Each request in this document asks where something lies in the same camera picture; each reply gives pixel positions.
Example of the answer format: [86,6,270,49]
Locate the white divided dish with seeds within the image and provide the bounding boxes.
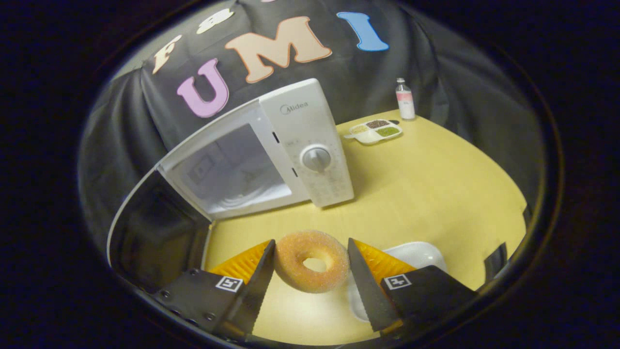
[344,119,403,145]

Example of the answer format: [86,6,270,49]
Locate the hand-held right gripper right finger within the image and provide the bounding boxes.
[346,238,478,336]

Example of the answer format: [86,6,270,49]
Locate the sugared doughnut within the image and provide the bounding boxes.
[274,230,350,294]

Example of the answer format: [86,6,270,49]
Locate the small bottle with pink label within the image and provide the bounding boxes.
[396,78,416,120]

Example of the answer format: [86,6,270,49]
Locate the white microwave oven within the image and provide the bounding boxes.
[107,79,355,291]

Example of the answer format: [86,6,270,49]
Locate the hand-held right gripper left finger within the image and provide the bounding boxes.
[154,239,277,340]

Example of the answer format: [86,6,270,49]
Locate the white rectangular plate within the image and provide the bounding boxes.
[348,241,449,323]

